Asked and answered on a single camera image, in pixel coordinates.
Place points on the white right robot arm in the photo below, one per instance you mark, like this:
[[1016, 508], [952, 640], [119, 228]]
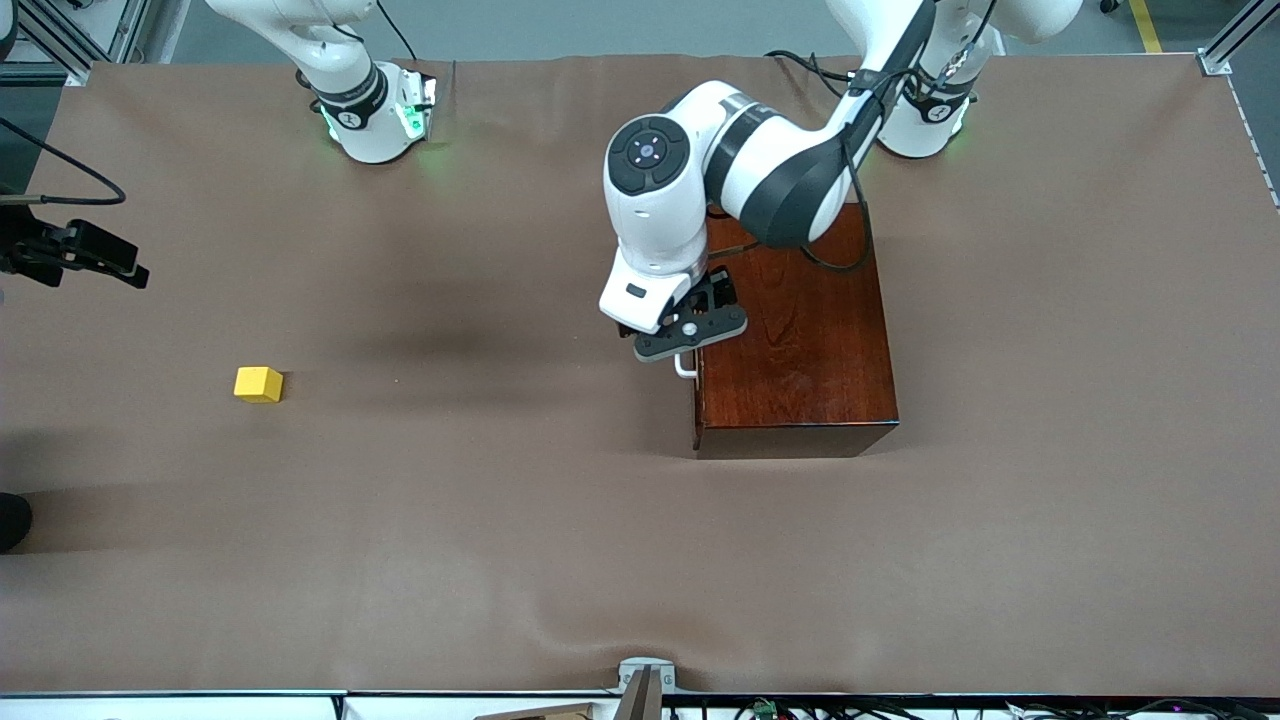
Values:
[[370, 130]]

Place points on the dark brown wooden cabinet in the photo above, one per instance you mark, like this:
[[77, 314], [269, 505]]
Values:
[[800, 350]]

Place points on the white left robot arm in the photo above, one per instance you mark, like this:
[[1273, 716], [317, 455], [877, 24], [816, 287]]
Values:
[[660, 220]]

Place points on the aluminium frame structure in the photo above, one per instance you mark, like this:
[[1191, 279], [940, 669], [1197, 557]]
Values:
[[70, 40]]

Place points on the black ribbed round knob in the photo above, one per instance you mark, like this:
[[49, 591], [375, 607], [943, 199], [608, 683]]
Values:
[[10, 522]]

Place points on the brown table cover mat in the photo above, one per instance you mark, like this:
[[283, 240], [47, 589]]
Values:
[[400, 550]]

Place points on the aluminium corner profile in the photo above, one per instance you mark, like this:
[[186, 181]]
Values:
[[1230, 40]]

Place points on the brown cardboard piece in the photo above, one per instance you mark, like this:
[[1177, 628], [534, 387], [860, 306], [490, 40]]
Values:
[[540, 713]]

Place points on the yellow wooden block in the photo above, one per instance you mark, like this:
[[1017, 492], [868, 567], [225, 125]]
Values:
[[258, 385]]

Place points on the grey metal table bracket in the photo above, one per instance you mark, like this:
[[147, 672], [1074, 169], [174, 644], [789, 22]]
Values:
[[645, 675]]

